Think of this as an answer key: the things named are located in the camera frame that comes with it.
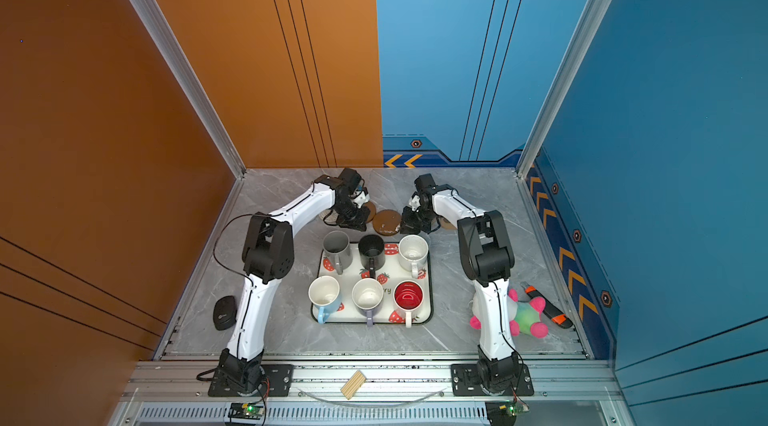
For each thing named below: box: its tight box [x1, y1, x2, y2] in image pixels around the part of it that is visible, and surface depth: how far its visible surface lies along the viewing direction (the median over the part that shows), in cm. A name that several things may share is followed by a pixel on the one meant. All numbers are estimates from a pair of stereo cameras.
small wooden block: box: [340, 370, 367, 400], surface depth 74 cm
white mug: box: [398, 234, 429, 279], surface depth 91 cm
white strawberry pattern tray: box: [316, 242, 433, 324], surface depth 91 cm
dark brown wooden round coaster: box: [372, 209, 401, 236], surface depth 105 cm
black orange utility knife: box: [520, 281, 573, 329], surface depth 84 cm
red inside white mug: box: [394, 281, 423, 310], surface depth 87 cm
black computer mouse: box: [213, 295, 237, 331], surface depth 84 cm
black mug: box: [358, 234, 385, 279], surface depth 91 cm
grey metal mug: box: [322, 230, 353, 275], surface depth 89 cm
